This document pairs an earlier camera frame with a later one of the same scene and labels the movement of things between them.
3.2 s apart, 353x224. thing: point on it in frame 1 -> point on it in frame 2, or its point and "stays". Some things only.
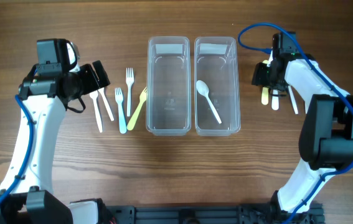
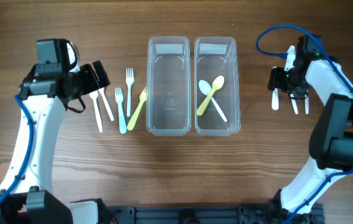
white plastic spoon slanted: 292,100 stays
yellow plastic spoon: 265,91 -> 216,84
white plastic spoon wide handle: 275,100 stays
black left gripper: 89,78 stays
